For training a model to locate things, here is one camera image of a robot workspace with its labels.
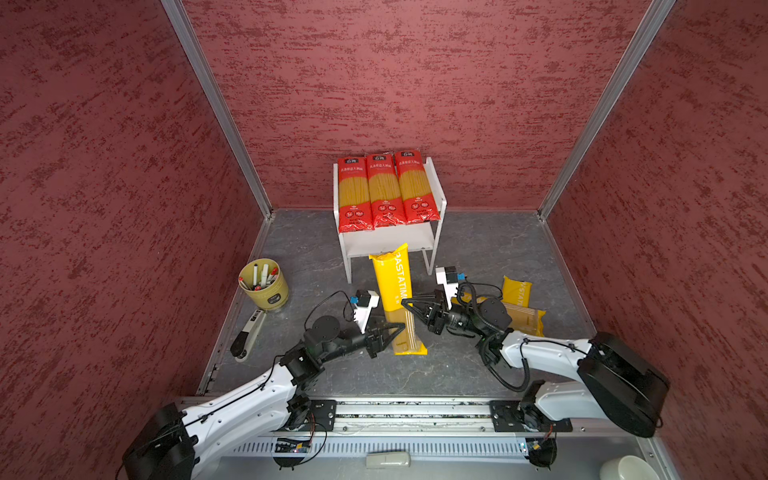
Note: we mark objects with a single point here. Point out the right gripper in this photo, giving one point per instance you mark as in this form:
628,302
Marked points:
437,319

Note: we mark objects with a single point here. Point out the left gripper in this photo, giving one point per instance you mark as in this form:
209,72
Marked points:
374,337

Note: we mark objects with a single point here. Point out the yellow pasta bag front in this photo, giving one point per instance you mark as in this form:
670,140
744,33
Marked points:
393,276

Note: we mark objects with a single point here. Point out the yellow pasta bag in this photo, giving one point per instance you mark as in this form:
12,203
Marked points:
528,318
393,276

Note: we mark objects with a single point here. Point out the red spaghetti bag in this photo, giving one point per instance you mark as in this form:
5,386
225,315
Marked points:
353,195
384,190
416,192

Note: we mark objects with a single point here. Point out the yellow pasta bag underneath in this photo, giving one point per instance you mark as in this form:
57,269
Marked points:
516,292

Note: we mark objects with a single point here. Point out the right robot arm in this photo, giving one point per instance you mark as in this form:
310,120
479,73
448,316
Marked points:
559,380

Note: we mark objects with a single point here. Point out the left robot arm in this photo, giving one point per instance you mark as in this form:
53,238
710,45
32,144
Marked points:
189,443

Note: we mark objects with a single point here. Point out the white two-tier shelf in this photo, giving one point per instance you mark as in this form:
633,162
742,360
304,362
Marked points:
422,237

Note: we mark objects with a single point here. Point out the yellow pen holder cup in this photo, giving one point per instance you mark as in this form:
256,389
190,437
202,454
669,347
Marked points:
264,283

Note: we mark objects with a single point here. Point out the grey stapler tool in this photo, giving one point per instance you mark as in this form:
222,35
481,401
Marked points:
245,340

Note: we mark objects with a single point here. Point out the white bowl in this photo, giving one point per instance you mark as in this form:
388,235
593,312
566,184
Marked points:
627,468

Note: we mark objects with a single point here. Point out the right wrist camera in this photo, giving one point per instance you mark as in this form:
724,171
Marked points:
449,279

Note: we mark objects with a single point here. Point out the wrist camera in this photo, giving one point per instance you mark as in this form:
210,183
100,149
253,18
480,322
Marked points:
364,302
449,279

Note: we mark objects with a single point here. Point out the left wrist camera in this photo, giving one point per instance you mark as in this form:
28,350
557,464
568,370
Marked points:
364,302

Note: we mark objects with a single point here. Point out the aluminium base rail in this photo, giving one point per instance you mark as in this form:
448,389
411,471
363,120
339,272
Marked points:
427,429

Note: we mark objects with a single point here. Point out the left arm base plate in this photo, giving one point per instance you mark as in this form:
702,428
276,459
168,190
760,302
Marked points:
318,415

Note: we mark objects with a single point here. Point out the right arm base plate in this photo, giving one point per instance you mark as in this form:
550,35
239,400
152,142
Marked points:
524,417

